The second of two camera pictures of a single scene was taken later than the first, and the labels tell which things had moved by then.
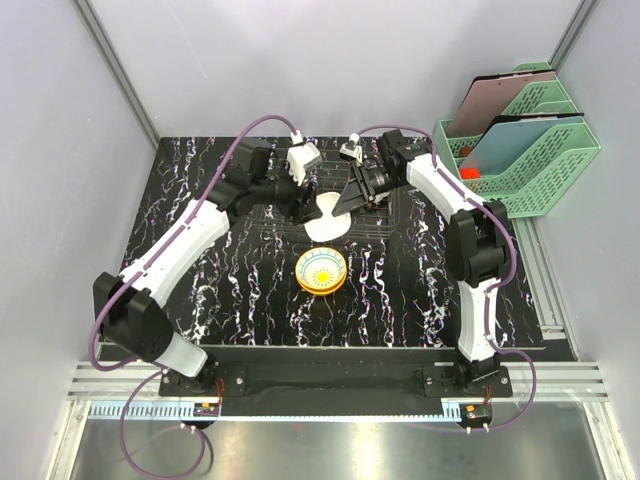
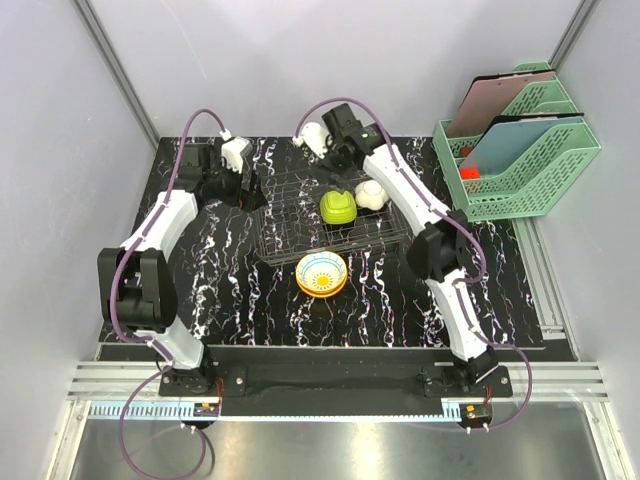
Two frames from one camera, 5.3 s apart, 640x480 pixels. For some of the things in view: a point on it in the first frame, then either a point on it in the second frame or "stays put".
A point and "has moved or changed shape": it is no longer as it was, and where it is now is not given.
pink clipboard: (494, 95) stays put
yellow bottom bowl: (322, 292) stays put
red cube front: (470, 173) stays put
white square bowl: (328, 227) has moved or changed shape
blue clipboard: (509, 137) stays put
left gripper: (306, 209) -> (249, 199)
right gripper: (353, 196) -> (353, 168)
